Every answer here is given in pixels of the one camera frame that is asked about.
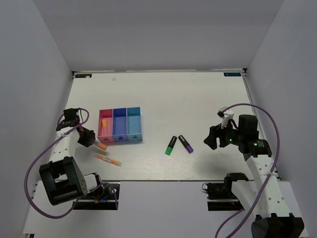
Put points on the orange capped highlighter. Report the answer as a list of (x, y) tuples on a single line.
[(104, 127), (99, 145)]

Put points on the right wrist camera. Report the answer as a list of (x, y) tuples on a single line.
[(226, 115)]

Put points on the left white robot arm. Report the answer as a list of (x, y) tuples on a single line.
[(62, 179)]

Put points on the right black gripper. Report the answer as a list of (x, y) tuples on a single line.
[(215, 132)]

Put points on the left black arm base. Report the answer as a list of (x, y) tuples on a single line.
[(102, 199)]

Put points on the purple capped black highlighter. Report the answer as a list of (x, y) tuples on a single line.
[(185, 143)]

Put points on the pink container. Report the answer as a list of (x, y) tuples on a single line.
[(108, 115)]

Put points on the dark blue container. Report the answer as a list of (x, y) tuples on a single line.
[(119, 131)]

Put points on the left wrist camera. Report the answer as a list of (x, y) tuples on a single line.
[(71, 115)]

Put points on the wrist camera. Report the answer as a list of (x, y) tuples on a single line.
[(226, 115), (71, 115)]

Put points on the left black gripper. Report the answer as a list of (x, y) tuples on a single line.
[(90, 135)]

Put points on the blue corner label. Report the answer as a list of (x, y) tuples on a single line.
[(83, 75), (232, 74)]

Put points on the light blue container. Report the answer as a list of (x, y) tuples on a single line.
[(134, 126)]

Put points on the right blue corner label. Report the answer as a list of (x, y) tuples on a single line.
[(232, 74)]

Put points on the left blue corner label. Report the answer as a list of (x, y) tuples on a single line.
[(83, 75)]

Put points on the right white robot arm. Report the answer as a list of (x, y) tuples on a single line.
[(272, 216)]

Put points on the green capped black highlighter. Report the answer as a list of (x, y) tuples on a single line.
[(171, 145)]

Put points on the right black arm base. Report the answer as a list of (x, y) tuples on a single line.
[(220, 200)]

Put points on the yellow pink highlighter pen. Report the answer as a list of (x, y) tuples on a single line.
[(108, 160)]

